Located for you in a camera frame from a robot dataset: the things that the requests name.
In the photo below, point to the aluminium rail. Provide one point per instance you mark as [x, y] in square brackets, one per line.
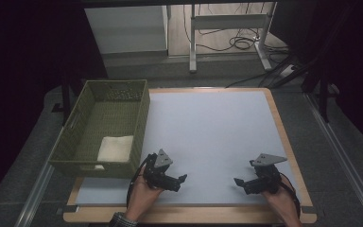
[343, 157]
[34, 195]

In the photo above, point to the cream printed cloth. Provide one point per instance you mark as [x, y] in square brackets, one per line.
[115, 148]

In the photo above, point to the green woven basket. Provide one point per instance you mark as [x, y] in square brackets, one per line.
[107, 113]

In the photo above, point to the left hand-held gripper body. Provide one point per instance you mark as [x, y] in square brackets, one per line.
[156, 171]

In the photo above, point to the white metal desk frame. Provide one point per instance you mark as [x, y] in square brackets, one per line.
[227, 22]

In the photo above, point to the white table mat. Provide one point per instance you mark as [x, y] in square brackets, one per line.
[214, 126]

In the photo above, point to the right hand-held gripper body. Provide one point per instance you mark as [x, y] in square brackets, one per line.
[267, 176]

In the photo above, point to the white power strip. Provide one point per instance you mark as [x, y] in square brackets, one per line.
[287, 71]

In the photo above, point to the person's right hand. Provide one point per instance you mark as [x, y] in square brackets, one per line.
[285, 200]

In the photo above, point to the white cabinet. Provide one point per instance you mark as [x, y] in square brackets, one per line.
[126, 28]

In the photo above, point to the black table clamp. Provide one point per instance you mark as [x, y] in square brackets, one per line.
[69, 209]
[308, 209]

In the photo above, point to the black stand leg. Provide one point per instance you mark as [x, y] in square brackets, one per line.
[65, 97]
[323, 94]

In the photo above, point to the person's left hand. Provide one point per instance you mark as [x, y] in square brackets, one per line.
[140, 198]

